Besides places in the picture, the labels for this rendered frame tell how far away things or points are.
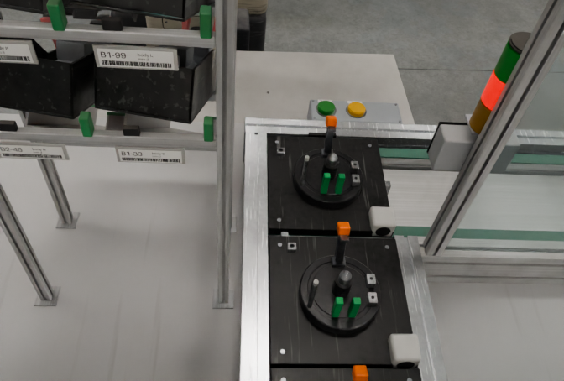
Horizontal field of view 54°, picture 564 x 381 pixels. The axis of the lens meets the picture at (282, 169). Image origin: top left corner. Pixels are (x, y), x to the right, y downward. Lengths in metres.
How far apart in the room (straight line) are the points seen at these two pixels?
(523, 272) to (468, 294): 0.11
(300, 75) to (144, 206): 0.57
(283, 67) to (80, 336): 0.85
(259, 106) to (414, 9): 2.19
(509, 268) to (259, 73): 0.79
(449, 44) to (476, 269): 2.25
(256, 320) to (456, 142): 0.44
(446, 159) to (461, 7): 2.75
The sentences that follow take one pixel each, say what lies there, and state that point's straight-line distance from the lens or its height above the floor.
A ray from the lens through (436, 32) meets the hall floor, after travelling 3.35.
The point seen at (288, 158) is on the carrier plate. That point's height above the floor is 0.97.
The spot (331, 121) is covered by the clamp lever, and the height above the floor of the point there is 1.07.
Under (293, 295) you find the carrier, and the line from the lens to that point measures 0.98.
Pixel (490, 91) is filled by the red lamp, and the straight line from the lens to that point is 0.84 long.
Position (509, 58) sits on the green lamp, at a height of 1.40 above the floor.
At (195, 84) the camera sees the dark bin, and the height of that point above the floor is 1.35.
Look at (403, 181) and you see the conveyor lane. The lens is 1.24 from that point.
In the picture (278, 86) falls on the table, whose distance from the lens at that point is 1.47.
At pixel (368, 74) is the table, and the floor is 0.86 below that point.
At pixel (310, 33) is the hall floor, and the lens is 3.12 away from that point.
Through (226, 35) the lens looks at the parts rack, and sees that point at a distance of 0.60.
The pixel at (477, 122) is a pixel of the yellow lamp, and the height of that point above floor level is 1.28.
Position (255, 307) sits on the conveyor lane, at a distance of 0.98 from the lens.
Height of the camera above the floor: 1.84
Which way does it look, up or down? 50 degrees down
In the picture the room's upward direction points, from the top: 7 degrees clockwise
